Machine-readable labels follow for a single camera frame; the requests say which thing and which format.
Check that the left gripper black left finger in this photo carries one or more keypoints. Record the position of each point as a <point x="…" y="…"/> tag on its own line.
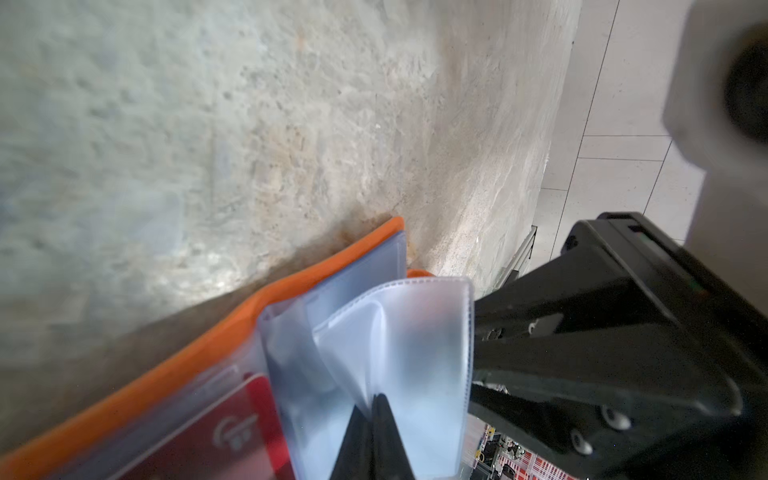
<point x="355" y="460"/>

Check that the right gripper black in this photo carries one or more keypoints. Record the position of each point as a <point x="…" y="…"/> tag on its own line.
<point x="574" y="362"/>

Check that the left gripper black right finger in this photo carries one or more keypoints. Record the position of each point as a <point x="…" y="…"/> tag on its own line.
<point x="390" y="461"/>

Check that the orange card holder wallet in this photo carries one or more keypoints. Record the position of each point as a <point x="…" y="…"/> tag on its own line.
<point x="329" y="339"/>

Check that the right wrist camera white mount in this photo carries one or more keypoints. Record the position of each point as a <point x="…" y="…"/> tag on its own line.
<point x="716" y="113"/>

